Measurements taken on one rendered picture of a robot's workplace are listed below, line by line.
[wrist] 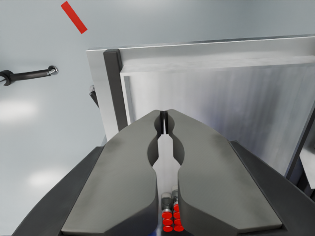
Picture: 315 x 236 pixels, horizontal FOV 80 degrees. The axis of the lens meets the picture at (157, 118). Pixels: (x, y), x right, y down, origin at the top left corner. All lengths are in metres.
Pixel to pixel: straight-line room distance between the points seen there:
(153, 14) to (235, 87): 0.90
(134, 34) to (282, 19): 0.81
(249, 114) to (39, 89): 1.31
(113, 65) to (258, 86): 0.21
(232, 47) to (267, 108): 0.12
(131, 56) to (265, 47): 0.18
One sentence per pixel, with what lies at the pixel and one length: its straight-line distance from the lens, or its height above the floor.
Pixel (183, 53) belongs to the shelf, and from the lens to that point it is 0.28.
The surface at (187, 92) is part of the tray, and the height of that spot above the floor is 0.88.
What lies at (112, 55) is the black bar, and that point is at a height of 0.90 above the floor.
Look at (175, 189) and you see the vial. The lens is 0.40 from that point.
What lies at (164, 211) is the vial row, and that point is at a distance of 0.41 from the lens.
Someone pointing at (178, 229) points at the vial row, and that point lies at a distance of 0.45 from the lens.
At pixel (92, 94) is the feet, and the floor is 0.08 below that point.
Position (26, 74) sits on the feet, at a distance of 1.31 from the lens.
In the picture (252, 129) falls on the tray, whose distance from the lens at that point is 0.36.
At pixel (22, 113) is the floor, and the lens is 1.62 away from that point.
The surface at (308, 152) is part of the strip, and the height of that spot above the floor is 0.89.
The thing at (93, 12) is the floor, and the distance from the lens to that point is 1.20.
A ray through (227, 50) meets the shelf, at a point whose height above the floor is 0.88.
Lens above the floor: 1.15
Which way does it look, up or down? 60 degrees down
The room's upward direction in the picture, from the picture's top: 180 degrees counter-clockwise
